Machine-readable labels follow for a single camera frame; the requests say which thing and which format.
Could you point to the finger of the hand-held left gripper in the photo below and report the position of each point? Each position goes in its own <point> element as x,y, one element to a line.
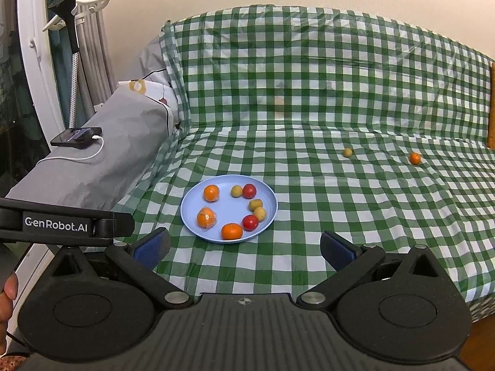
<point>124,223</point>

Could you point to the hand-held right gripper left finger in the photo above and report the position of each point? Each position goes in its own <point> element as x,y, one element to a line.
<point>149,248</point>

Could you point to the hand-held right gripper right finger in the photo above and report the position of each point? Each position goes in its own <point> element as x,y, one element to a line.
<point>337,250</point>

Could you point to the shiny orange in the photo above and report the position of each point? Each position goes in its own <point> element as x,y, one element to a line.
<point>211,193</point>
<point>205,218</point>

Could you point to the orange mandarin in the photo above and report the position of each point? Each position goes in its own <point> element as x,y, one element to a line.
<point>232,232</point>
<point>415,158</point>

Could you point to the small yellow fruit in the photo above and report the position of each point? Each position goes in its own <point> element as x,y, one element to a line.
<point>348,153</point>
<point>256,204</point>
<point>260,214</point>
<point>236,191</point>

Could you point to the light blue plate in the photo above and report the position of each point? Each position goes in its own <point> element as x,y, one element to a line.
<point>228,209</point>

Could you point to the red tomato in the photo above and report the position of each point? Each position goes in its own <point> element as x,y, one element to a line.
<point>249,191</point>
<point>250,222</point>

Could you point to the person's left hand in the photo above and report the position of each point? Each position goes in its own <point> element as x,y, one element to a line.
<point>8,290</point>

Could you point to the green checked cloth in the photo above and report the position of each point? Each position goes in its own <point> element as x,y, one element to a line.
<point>348,220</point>

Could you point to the grey padded cover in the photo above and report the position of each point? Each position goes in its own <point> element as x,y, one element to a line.
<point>96,154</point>

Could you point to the black smartphone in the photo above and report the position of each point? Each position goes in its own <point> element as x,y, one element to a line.
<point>75,137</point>

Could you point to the white flower-print pillow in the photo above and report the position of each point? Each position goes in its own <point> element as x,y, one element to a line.
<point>154,91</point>

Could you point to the brown patterned cloth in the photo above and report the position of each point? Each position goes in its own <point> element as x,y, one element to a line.
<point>13,361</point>

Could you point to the grey pillow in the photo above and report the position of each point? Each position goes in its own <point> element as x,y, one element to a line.
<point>152,60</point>

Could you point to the grey curtain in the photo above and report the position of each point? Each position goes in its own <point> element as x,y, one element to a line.
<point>92,46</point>

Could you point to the black garment steamer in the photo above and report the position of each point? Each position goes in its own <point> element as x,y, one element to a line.
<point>69,27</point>

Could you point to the white plastic hanger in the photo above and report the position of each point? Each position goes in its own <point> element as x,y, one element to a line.
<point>94,0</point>

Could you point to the white window frame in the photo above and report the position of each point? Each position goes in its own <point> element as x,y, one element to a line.
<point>33,46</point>

